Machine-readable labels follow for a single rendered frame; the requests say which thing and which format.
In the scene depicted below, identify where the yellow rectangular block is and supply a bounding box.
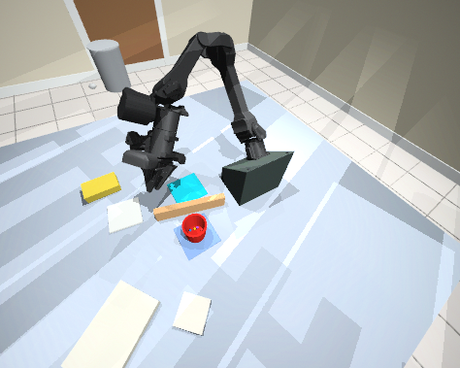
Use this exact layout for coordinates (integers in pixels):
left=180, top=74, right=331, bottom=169
left=81, top=172, right=121, bottom=203

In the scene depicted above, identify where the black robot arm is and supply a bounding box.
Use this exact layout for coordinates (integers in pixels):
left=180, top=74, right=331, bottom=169
left=117, top=32, right=270, bottom=160

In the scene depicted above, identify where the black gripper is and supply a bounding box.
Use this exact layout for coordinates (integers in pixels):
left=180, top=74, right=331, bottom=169
left=122, top=127, right=186, bottom=192

